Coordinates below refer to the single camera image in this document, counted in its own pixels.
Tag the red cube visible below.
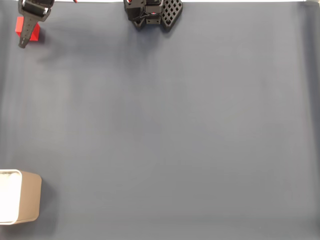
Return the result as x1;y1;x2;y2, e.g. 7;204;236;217
14;16;41;42

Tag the beige square box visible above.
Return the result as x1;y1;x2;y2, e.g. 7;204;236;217
0;169;43;226

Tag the grey-blue table mat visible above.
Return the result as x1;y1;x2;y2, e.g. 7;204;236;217
0;1;320;240

